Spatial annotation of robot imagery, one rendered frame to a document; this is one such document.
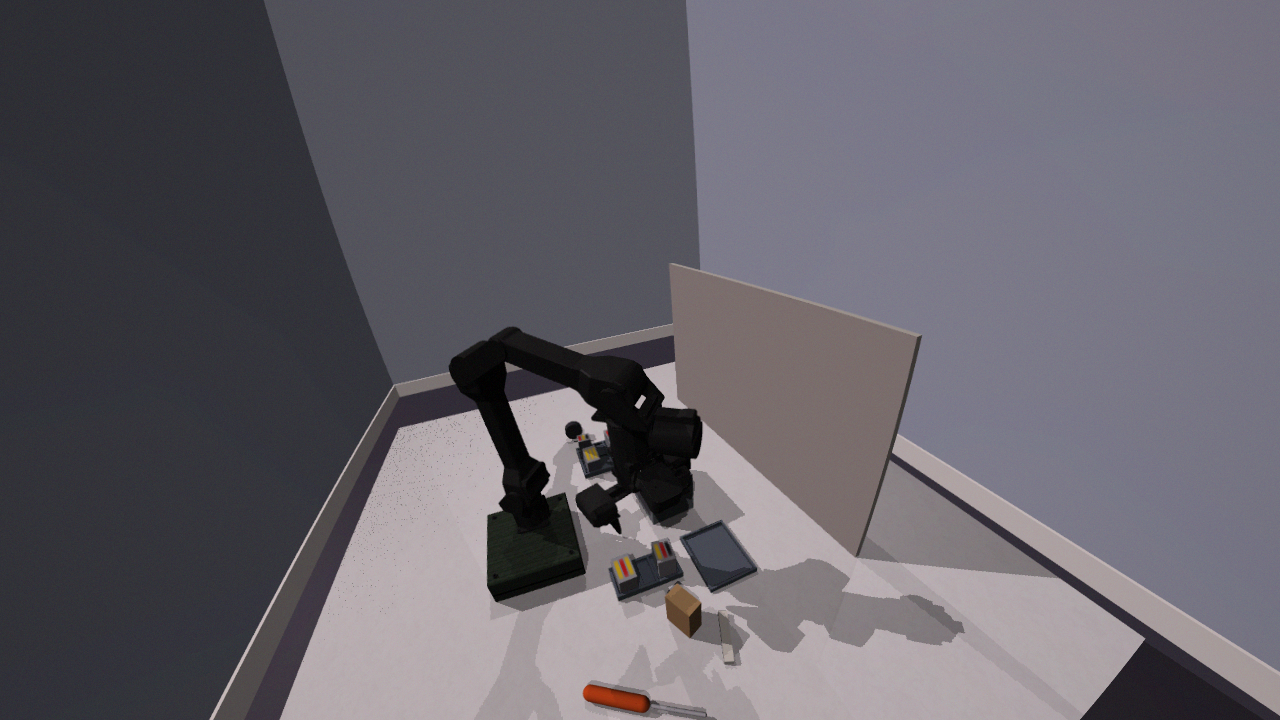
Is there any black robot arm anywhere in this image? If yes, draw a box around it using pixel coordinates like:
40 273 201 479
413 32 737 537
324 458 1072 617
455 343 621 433
449 327 701 534

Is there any orange-handled screwdriver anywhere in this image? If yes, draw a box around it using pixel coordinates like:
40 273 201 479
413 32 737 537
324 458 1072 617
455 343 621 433
582 685 707 717

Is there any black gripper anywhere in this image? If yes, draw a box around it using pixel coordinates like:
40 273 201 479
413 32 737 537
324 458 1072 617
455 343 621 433
575 447 691 536

